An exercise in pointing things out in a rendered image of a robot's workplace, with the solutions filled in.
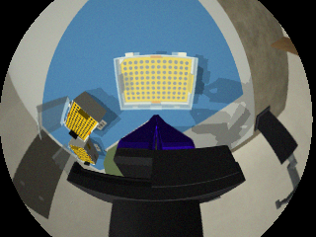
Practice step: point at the blue flat mat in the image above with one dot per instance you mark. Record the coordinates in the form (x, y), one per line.
(106, 29)

